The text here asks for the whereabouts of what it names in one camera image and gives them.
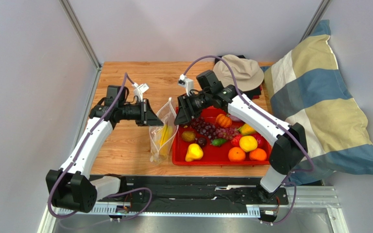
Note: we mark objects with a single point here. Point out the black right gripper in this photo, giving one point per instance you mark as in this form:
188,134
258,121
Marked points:
184,106

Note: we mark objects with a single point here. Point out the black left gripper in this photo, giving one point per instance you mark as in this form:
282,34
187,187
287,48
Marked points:
147,117

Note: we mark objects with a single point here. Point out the clear dotted zip top bag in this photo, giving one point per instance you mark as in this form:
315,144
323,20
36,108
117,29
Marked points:
167,115

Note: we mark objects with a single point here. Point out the yellow banana bunch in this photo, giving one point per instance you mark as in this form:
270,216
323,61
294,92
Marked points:
165,141

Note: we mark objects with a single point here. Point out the dark purple grape bunch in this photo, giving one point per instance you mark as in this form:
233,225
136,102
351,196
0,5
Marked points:
205,128

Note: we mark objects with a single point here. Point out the small orange pumpkin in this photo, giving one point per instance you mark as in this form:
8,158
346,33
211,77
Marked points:
223,120

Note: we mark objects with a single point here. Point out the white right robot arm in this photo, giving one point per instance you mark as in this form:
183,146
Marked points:
288,142

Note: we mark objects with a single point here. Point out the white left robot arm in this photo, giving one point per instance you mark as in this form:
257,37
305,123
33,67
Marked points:
70,186

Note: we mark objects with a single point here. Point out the brown kiwi fruit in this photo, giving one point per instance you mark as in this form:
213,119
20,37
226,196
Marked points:
188,136

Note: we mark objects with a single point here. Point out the dark purple plum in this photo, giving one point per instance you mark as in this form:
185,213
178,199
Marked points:
202,142

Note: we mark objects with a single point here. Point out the red plastic tray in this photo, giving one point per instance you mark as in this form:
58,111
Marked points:
212,155

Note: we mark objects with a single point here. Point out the yellow pear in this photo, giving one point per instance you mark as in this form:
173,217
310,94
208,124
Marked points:
194,152

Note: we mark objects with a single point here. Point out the small green pepper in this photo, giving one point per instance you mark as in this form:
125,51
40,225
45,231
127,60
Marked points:
218,142

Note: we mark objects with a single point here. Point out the light purple grape bunch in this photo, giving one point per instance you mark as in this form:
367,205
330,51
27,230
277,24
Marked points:
227,133

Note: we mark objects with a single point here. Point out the purple eggplant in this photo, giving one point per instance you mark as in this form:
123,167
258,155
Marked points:
234,118

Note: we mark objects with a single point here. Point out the yellow green mango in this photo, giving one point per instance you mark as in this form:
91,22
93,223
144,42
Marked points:
246,129

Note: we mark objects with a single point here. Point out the orange fruit front left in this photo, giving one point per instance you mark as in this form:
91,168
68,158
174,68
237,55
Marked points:
236,154

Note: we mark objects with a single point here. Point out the orange fruit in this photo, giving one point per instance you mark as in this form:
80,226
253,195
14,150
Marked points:
236,154
258,155

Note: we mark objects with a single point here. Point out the folded black red clothes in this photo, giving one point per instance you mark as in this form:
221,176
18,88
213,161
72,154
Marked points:
254,93

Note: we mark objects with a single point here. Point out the beige bucket hat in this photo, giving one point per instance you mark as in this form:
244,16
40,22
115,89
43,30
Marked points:
238,74

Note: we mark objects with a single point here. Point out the red apple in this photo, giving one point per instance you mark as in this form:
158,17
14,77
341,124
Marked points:
261,141

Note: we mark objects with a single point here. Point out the orange fruit front right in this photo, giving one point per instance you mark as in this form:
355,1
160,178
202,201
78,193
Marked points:
258,155

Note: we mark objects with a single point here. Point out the blue yellow striped pillow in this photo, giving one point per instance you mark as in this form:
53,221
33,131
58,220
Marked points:
306,87

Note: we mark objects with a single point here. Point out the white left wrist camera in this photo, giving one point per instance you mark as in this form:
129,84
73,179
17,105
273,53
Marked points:
139,90

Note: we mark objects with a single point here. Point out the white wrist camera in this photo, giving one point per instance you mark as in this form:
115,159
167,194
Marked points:
139,90
186,83

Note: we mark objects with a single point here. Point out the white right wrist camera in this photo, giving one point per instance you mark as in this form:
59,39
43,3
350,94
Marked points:
186,83

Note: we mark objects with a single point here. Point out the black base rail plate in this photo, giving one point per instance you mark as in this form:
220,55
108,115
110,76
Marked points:
194,195

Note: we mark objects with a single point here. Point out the left aluminium frame post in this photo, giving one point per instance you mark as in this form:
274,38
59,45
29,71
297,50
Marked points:
80,33

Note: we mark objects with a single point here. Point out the aluminium frame post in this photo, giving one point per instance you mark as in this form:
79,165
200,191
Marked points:
80,33
320,11

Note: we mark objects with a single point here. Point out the aluminium base frame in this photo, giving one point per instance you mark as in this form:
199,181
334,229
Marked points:
312,209

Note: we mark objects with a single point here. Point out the right aluminium frame post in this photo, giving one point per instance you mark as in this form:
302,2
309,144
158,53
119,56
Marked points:
320,11

